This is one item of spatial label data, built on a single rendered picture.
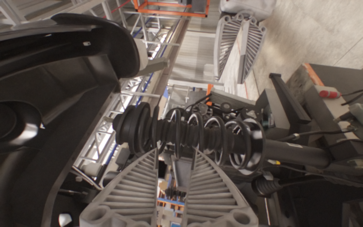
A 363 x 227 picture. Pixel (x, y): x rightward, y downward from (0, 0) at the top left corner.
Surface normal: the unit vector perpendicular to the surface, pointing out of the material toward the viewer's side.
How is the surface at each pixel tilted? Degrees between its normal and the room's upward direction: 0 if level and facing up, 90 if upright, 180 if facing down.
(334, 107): 90
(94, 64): 122
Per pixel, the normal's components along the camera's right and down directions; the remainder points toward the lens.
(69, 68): 0.61, 0.64
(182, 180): -0.29, -0.18
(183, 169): -0.05, -0.27
